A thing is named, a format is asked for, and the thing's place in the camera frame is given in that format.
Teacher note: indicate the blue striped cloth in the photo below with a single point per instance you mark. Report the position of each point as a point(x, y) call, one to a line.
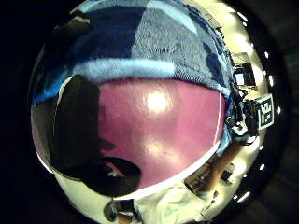
point(162, 46)

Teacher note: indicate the white marker cube on right glove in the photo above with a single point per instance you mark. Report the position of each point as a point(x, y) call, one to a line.
point(265, 112)

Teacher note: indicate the black monitor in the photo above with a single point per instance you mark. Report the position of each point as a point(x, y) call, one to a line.
point(246, 74)

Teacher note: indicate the row of ceiling lamps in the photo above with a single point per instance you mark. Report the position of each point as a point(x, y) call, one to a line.
point(271, 80)

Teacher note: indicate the black chair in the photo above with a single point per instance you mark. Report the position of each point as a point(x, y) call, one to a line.
point(226, 175)

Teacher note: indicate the the person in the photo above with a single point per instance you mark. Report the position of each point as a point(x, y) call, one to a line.
point(171, 203)

